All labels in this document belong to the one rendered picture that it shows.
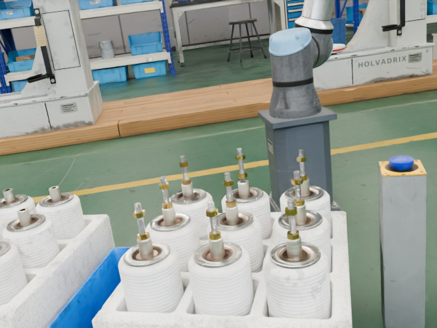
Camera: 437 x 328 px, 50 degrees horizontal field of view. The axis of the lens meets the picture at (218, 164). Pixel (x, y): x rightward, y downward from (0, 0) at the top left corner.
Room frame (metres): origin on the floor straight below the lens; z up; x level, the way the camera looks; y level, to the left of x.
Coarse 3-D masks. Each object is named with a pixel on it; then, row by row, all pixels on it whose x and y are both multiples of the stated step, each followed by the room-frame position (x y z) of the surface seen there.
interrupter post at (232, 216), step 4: (236, 204) 0.77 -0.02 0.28; (228, 208) 0.75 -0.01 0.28; (232, 208) 0.75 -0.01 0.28; (236, 208) 0.76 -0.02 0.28; (228, 212) 0.75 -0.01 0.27; (232, 212) 0.75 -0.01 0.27; (236, 212) 0.76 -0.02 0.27; (228, 216) 0.75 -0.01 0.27; (232, 216) 0.75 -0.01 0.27; (236, 216) 0.75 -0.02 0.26; (228, 220) 0.76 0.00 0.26; (232, 220) 0.75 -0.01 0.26; (236, 220) 0.75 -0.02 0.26; (232, 224) 0.75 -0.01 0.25
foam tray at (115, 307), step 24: (336, 216) 0.88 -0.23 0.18; (264, 240) 0.81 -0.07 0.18; (336, 240) 0.78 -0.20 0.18; (336, 264) 0.69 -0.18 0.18; (120, 288) 0.71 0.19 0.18; (264, 288) 0.65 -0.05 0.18; (336, 288) 0.63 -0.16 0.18; (120, 312) 0.64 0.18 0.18; (144, 312) 0.63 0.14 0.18; (192, 312) 0.65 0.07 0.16; (264, 312) 0.61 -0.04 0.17; (336, 312) 0.57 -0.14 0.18
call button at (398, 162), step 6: (396, 156) 0.77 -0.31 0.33; (402, 156) 0.77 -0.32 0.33; (408, 156) 0.76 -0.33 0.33; (390, 162) 0.76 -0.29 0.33; (396, 162) 0.75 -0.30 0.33; (402, 162) 0.74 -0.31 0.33; (408, 162) 0.74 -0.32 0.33; (396, 168) 0.75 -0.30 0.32; (402, 168) 0.74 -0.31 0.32; (408, 168) 0.74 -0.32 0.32
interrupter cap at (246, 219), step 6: (216, 216) 0.79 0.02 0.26; (222, 216) 0.78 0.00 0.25; (240, 216) 0.78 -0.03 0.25; (246, 216) 0.77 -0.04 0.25; (252, 216) 0.77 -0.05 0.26; (222, 222) 0.76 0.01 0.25; (240, 222) 0.76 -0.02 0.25; (246, 222) 0.75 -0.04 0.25; (252, 222) 0.75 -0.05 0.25; (222, 228) 0.73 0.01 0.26; (228, 228) 0.73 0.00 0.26; (234, 228) 0.73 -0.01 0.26; (240, 228) 0.73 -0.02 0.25
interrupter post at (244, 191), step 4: (240, 180) 0.88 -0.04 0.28; (240, 184) 0.87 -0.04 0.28; (244, 184) 0.87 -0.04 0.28; (248, 184) 0.87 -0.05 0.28; (240, 188) 0.87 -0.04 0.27; (244, 188) 0.87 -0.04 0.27; (248, 188) 0.87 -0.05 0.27; (240, 192) 0.87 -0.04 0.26; (244, 192) 0.87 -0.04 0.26; (248, 192) 0.87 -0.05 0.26; (240, 196) 0.87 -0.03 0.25; (244, 196) 0.87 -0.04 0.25; (248, 196) 0.87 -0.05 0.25
